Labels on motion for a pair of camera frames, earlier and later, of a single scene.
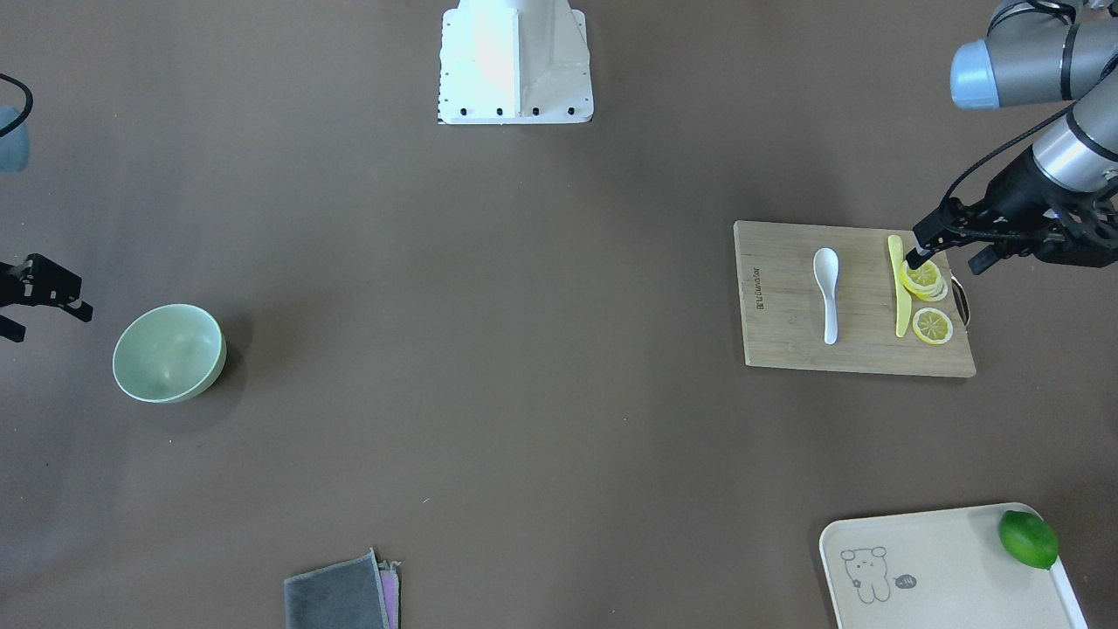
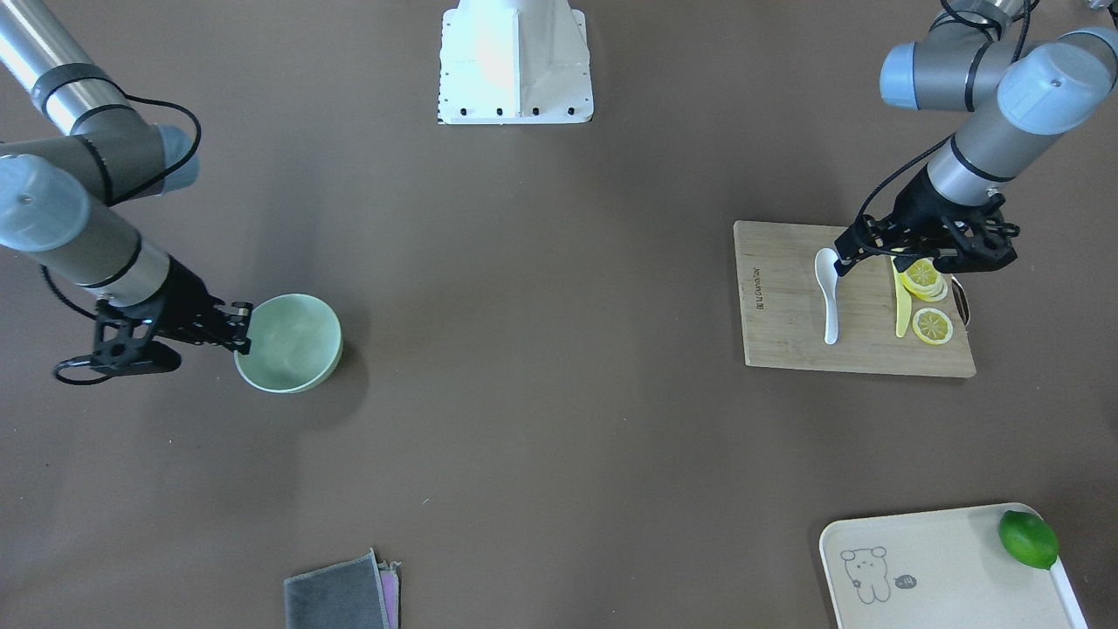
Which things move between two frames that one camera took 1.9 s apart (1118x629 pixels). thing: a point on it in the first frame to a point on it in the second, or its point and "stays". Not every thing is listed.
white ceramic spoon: (825, 264) stays
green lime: (1029, 538) stays
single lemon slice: (933, 326) stays
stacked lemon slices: (925, 281) stays
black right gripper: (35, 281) to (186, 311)
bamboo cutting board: (783, 308) stays
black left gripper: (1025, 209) to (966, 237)
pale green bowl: (170, 353) to (295, 344)
